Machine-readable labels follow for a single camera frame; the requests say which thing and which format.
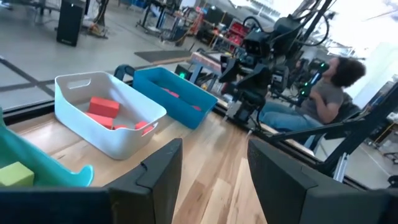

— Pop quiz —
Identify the white plastic bin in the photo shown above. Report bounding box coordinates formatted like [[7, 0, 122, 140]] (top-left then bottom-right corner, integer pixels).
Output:
[[54, 71, 168, 161]]

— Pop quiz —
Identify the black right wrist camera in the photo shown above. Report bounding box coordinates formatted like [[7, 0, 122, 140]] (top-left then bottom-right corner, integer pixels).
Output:
[[243, 29, 271, 58]]

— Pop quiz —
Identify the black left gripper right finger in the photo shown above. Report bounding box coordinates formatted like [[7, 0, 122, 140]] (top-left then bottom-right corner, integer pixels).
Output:
[[247, 138, 318, 224]]

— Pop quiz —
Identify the green wooden block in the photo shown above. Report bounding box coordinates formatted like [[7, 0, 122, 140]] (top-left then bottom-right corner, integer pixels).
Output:
[[0, 161, 35, 188]]

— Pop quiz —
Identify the orange long block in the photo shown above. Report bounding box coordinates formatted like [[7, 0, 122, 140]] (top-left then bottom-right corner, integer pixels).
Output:
[[88, 96, 121, 119], [84, 111, 114, 130]]

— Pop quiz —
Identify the black tower box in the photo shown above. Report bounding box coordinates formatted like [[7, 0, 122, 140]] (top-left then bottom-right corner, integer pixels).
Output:
[[55, 0, 86, 47]]

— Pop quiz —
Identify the blue plastic bin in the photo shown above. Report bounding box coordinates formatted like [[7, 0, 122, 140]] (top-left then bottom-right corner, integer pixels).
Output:
[[132, 67, 219, 130]]

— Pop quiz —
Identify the person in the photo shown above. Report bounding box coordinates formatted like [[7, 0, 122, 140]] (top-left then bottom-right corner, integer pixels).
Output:
[[259, 55, 368, 133]]

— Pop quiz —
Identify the blue-grey metal table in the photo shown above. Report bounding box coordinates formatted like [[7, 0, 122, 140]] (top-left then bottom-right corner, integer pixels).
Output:
[[188, 51, 226, 93]]

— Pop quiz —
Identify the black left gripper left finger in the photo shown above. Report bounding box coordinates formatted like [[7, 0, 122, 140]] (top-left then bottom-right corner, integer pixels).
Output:
[[104, 138, 184, 224]]

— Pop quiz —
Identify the orange cube block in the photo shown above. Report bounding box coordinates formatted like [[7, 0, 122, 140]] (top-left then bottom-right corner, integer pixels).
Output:
[[134, 121, 155, 136]]

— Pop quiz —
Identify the green plastic bin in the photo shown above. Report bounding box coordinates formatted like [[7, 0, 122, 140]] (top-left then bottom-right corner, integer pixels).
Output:
[[0, 107, 95, 188]]

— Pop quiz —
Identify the black clamp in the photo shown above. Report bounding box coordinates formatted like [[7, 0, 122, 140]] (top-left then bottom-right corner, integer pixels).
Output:
[[113, 63, 136, 82]]

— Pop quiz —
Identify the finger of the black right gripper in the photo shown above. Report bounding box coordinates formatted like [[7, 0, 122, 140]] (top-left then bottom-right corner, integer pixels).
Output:
[[219, 58, 242, 83], [239, 63, 272, 93]]

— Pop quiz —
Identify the red tool cabinet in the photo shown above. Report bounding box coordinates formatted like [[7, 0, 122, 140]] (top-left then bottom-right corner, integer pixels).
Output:
[[226, 21, 251, 47]]

